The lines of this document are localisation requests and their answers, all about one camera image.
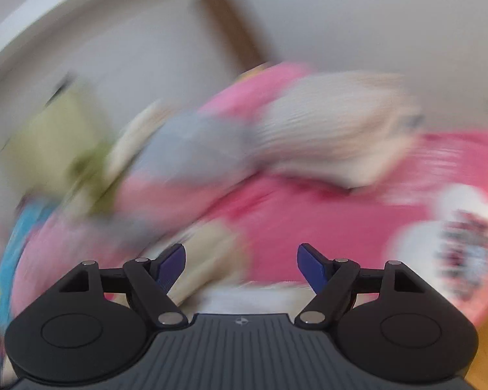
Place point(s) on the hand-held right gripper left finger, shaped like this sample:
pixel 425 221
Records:
pixel 173 266

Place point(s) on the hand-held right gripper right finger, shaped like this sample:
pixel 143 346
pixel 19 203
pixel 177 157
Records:
pixel 309 266

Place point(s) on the beige zip jacket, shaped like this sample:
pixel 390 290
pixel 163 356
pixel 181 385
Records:
pixel 211 252

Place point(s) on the pink floral bed blanket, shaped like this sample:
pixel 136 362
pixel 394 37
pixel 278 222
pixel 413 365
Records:
pixel 329 227

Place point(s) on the pink and grey floral quilt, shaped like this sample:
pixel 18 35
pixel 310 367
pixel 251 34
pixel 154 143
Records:
pixel 187 146

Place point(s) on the blue pillow with yellow dot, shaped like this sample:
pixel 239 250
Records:
pixel 16 243

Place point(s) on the green and cream fleece blanket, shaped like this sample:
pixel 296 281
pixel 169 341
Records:
pixel 53 146

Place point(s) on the brown wooden door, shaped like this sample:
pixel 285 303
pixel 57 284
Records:
pixel 236 24

